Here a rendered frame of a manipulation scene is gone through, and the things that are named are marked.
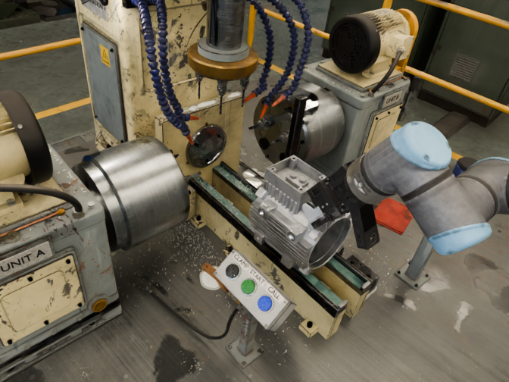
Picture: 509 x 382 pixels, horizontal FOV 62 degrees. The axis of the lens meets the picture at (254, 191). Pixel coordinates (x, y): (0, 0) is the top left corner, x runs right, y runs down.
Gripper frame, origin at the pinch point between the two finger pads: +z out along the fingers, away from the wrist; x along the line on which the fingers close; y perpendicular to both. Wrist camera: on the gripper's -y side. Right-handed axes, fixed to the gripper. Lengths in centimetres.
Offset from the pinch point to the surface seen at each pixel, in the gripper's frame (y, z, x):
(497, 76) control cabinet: 24, 89, -315
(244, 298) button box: -4.8, 2.2, 23.0
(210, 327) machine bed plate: -8.0, 29.3, 22.3
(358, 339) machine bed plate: -30.4, 16.3, -5.8
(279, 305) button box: -9.2, -3.4, 19.9
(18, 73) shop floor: 240, 267, -28
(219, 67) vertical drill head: 43.6, -2.0, 0.2
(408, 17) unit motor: 44, -2, -83
